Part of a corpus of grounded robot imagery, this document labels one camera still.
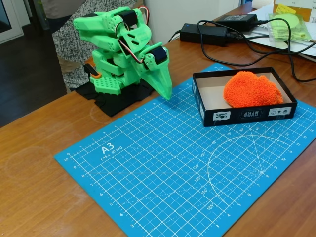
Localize orange fuzzy sock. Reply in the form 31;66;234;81
223;71;284;108

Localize large black power adapter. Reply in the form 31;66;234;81
179;23;229;46

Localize white chair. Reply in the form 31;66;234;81
143;0;241;49

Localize black cardboard box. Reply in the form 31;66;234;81
192;67;298;128

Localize orange and black clamp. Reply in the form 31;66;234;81
83;63;101;79

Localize blue A3 cutting mat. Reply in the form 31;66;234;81
53;63;316;237

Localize slim black power adapter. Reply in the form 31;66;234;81
216;14;259;32

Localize person in speckled top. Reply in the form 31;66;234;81
40;0;139;92

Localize yellow sticky note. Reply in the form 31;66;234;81
276;2;297;15

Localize plastic bag of green parts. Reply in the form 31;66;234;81
268;12;312;45

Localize white paper sheets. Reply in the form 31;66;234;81
243;8;316;62

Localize white framed glass door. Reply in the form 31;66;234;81
0;0;24;45

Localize black power cable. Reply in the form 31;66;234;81
197;18;316;82

